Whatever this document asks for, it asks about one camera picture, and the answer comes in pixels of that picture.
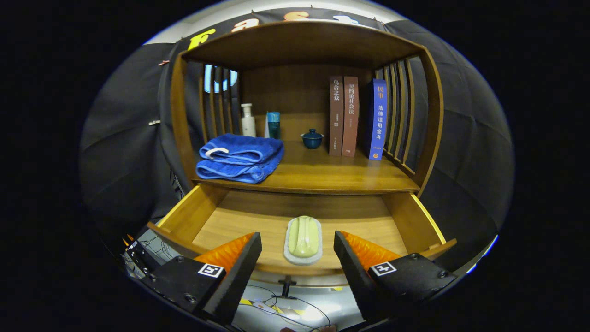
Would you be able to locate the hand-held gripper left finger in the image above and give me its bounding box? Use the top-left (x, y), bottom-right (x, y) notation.
top-left (127, 232), bottom-right (262, 326)

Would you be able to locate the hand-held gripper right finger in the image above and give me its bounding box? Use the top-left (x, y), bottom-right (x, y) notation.
top-left (333, 231), bottom-right (458, 322)

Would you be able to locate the wooden drawer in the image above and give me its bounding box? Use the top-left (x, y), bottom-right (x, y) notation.
top-left (147, 184), bottom-right (458, 299)

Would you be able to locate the wooden countertop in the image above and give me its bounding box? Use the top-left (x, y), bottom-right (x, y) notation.
top-left (193, 138), bottom-right (420, 194)

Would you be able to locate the wooden cabinet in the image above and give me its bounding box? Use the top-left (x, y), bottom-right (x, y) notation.
top-left (147, 21), bottom-right (458, 299)

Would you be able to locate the folded blue towel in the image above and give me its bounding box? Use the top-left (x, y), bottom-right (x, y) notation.
top-left (195, 133), bottom-right (285, 184)

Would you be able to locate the dark teal lidded cup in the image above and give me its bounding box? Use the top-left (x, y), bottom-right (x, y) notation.
top-left (301, 129), bottom-right (325, 150)

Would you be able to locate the white pump bottle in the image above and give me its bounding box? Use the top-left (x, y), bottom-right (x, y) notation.
top-left (241, 103), bottom-right (256, 138)

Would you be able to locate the teal bottle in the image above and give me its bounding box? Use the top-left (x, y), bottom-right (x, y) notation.
top-left (267, 111), bottom-right (281, 140)

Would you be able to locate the blue book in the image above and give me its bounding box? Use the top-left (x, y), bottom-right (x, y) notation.
top-left (360, 78), bottom-right (389, 161)

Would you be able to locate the reddish brown book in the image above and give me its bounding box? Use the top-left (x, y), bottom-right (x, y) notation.
top-left (342, 76), bottom-right (359, 157)

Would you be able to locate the dark brown book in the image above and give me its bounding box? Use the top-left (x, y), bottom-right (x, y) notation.
top-left (329, 76), bottom-right (344, 156)

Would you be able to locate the black backdrop cloth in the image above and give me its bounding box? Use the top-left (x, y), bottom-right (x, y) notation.
top-left (78, 7), bottom-right (514, 273)

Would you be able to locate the thin black floor cable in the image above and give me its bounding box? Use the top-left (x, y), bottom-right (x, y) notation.
top-left (240, 284), bottom-right (332, 330)

